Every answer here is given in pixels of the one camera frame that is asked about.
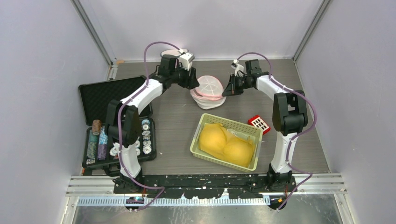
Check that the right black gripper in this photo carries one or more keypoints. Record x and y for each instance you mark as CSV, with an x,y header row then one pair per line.
x,y
232,88

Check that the white pink-zipper laundry bag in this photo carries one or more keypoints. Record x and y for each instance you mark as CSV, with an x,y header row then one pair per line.
x,y
208,94

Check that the white grey-zipper laundry bag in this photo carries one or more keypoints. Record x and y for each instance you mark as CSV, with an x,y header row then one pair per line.
x,y
173,52

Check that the yellow bra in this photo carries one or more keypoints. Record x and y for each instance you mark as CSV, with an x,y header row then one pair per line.
x,y
217,141

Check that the red toy block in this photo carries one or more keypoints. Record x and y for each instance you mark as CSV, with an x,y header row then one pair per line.
x,y
258,121

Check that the green plastic basket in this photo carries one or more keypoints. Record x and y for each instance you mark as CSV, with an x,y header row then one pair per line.
x,y
241,130

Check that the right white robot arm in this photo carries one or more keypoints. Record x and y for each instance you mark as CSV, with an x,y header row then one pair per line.
x,y
289,116

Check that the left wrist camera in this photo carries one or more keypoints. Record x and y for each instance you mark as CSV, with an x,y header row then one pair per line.
x,y
186,59

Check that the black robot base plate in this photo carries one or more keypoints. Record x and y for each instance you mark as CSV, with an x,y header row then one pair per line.
x,y
203,186

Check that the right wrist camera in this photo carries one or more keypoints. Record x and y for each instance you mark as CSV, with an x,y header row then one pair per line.
x,y
238,68

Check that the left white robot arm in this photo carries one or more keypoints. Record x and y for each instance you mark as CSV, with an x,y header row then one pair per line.
x,y
123,123

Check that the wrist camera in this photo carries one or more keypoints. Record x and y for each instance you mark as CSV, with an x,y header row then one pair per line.
x,y
186,59
238,68

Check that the black poker chip case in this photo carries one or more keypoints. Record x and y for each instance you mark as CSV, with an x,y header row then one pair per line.
x,y
100,152

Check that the brown poker chip stack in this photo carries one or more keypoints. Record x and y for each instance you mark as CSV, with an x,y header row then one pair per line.
x,y
96,127

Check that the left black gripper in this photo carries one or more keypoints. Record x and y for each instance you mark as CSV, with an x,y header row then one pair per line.
x,y
191,81

